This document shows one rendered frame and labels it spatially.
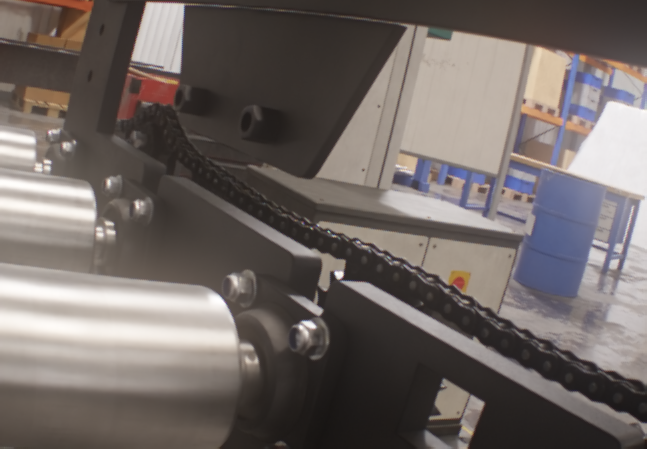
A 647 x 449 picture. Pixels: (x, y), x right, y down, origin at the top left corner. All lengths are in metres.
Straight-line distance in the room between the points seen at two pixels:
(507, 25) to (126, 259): 0.46
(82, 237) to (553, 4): 0.48
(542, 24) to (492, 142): 5.06
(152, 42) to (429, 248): 9.65
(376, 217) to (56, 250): 0.95
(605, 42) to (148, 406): 0.31
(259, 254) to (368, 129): 1.46
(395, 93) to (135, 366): 1.67
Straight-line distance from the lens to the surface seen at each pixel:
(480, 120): 5.40
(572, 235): 5.92
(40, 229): 0.71
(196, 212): 0.69
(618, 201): 7.97
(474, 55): 5.37
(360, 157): 2.04
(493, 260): 1.79
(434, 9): 0.46
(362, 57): 0.52
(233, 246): 0.62
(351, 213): 1.54
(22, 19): 10.59
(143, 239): 0.75
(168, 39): 11.23
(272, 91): 0.61
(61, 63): 5.64
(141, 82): 2.61
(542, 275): 5.95
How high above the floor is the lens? 1.05
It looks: 8 degrees down
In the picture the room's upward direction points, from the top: 14 degrees clockwise
